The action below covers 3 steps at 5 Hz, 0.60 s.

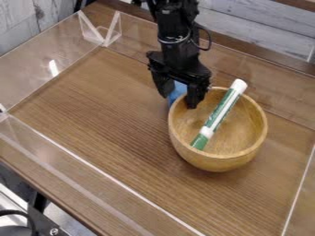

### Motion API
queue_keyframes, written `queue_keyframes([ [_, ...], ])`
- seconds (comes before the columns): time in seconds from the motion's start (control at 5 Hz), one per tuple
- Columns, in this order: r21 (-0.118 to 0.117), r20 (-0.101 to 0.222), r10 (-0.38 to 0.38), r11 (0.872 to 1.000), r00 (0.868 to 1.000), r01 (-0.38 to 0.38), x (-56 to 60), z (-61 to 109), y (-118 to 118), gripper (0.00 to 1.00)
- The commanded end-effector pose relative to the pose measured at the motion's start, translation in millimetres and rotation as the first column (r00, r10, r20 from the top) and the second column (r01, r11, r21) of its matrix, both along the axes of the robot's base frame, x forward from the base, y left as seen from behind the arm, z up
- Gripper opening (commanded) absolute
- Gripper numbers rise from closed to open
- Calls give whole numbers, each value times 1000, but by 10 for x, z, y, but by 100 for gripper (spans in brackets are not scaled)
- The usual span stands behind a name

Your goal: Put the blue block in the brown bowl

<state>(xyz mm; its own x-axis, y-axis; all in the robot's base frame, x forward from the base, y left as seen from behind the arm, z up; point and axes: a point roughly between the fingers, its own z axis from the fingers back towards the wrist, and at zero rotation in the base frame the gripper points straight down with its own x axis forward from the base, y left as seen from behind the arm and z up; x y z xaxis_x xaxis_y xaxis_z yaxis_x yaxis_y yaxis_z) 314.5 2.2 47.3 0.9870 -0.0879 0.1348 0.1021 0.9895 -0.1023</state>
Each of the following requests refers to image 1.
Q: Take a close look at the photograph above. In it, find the clear acrylic corner bracket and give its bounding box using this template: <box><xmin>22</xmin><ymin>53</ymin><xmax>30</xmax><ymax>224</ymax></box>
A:
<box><xmin>78</xmin><ymin>11</ymin><xmax>122</xmax><ymax>48</ymax></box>

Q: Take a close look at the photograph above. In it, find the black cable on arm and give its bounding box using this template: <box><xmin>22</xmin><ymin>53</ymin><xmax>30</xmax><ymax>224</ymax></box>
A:
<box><xmin>190</xmin><ymin>22</ymin><xmax>214</xmax><ymax>52</ymax></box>

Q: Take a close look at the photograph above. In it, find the brown wooden bowl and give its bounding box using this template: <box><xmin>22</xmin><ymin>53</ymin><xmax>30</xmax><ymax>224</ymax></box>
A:
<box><xmin>167</xmin><ymin>87</ymin><xmax>269</xmax><ymax>172</ymax></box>

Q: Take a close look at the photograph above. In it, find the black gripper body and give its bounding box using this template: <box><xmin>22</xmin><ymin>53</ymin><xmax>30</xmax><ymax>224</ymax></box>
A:
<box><xmin>146</xmin><ymin>35</ymin><xmax>214</xmax><ymax>89</ymax></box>

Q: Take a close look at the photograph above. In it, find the black metal table frame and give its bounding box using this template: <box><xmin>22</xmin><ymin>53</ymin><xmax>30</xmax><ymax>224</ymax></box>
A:
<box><xmin>0</xmin><ymin>164</ymin><xmax>71</xmax><ymax>236</ymax></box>

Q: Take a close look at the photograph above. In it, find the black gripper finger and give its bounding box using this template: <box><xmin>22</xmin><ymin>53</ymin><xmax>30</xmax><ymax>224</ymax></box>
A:
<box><xmin>186</xmin><ymin>81</ymin><xmax>210</xmax><ymax>109</ymax></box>
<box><xmin>151</xmin><ymin>71</ymin><xmax>175</xmax><ymax>98</ymax></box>

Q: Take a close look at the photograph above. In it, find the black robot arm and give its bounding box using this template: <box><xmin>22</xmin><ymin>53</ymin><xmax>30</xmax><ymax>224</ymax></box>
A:
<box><xmin>135</xmin><ymin>0</ymin><xmax>212</xmax><ymax>109</ymax></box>

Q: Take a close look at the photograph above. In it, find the blue rectangular block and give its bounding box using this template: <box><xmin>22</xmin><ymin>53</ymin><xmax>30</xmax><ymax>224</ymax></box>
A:
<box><xmin>167</xmin><ymin>81</ymin><xmax>187</xmax><ymax>106</ymax></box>

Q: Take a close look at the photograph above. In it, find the green white Expo marker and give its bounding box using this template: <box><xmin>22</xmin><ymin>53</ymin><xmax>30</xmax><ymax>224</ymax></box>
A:
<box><xmin>191</xmin><ymin>78</ymin><xmax>247</xmax><ymax>150</ymax></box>

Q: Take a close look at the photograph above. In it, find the black cable bottom left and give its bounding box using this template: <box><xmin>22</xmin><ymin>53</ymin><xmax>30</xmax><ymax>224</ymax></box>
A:
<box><xmin>0</xmin><ymin>207</ymin><xmax>44</xmax><ymax>236</ymax></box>

